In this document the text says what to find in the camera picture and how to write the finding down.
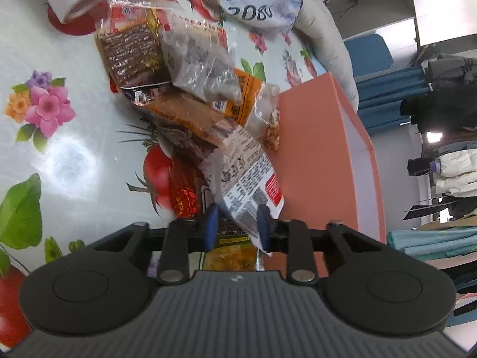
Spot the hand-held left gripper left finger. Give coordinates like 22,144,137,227
86,203,220,285

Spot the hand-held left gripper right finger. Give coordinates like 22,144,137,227
257,204,388,284

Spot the yellow snack packet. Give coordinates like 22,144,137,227
203,222,261,271

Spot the shiny red snack packet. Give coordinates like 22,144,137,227
169,153,199,219

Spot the white printed snack packet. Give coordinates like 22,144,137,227
200,125,286,257

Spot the pink cardboard box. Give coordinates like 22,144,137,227
263,72,388,273

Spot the orange brown snack packet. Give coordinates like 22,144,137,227
122,83,240,147

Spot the orange nut snack packet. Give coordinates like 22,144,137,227
229,66,283,153

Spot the clear grey snack packet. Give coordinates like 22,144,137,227
159,15,244,106

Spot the brown biscuit packet red trim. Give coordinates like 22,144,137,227
94,0,174,95

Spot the floral printed plastic cloth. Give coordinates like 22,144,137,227
0,0,326,349

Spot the stack of folded cloths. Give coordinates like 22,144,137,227
387,216,477,321

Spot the blue curtain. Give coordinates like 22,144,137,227
354,65,437,135

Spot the grey quilt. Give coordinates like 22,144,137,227
240,0,360,113

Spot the blue covered chair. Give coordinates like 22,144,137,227
343,33,396,80

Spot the row of hanging clothes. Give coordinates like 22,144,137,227
400,54,477,199

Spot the red round lid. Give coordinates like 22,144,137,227
47,4,112,37

